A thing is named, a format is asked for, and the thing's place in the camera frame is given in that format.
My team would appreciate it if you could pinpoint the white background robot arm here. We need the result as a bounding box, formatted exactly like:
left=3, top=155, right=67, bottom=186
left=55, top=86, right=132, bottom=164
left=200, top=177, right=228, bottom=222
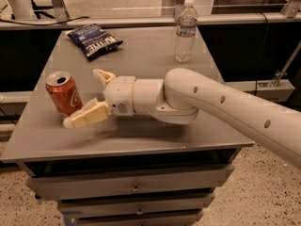
left=6, top=0, right=36, bottom=20

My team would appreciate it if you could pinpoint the top grey drawer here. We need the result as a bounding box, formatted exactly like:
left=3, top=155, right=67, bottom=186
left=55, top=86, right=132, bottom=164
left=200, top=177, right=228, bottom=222
left=27, top=164, right=234, bottom=201

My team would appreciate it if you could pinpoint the red coke can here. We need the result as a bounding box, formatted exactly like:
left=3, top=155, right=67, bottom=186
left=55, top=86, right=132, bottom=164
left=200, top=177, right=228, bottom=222
left=46, top=71, right=83, bottom=119

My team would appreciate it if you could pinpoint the grey drawer cabinet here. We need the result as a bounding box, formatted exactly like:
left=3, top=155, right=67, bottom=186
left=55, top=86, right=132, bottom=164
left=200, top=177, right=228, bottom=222
left=0, top=25, right=254, bottom=226

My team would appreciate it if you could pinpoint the black hanging cable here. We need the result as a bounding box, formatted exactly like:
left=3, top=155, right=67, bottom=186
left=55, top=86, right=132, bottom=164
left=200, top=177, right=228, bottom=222
left=253, top=12, right=270, bottom=96

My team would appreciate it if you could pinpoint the middle grey drawer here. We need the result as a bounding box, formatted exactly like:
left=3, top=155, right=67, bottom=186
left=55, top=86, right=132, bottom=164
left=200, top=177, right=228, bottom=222
left=58, top=191, right=214, bottom=218

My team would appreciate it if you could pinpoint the clear plastic water bottle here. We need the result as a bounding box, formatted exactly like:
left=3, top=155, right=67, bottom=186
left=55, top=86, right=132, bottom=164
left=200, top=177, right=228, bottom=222
left=174, top=0, right=198, bottom=63

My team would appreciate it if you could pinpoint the bottom grey drawer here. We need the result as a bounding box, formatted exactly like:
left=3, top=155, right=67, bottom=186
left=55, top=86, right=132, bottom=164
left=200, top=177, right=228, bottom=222
left=64, top=210, right=203, bottom=226

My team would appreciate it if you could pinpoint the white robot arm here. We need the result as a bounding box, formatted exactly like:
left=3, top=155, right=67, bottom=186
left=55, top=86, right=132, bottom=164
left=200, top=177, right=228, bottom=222
left=63, top=68, right=301, bottom=169

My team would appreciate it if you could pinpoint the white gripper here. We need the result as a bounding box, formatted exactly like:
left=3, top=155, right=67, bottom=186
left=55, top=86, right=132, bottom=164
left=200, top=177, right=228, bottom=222
left=63, top=69, right=136, bottom=129

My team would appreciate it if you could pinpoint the blue chip bag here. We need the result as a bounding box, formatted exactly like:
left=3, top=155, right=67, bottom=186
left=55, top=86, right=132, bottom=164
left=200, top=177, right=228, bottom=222
left=67, top=24, right=123, bottom=59

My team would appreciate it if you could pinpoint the grey drawer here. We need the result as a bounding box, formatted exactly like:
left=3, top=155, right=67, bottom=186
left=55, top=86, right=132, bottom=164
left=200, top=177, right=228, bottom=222
left=64, top=210, right=203, bottom=226
left=27, top=164, right=234, bottom=201
left=58, top=191, right=214, bottom=218

